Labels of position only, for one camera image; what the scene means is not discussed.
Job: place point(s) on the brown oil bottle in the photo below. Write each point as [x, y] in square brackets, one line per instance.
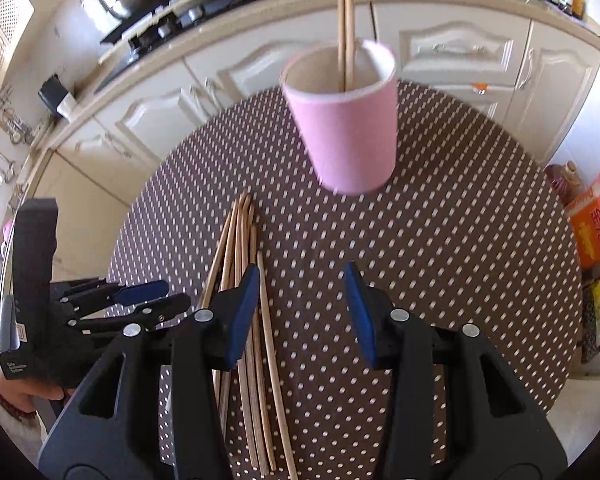
[562, 180]

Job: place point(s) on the pink cup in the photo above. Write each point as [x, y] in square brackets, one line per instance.
[350, 135]

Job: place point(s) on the person's left hand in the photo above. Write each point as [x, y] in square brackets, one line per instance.
[32, 392]

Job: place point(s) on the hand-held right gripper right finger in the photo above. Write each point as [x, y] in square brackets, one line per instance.
[360, 310]

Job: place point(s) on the orange printed bag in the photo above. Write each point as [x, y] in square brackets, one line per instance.
[597, 225]

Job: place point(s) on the black gas stove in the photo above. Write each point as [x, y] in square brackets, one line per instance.
[220, 10]

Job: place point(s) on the brown polka dot tablecloth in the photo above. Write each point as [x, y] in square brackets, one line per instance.
[430, 260]

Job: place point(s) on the hanging metal kitchen utensils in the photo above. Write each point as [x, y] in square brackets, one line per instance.
[2, 125]

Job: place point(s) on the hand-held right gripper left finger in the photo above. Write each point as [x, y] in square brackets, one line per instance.
[244, 310]

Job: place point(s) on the black and white box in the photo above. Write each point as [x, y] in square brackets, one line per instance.
[55, 95]

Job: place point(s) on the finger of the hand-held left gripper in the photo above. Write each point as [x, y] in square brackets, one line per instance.
[140, 292]
[165, 306]

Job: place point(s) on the cream kitchen cabinets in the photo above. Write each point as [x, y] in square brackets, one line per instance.
[460, 45]

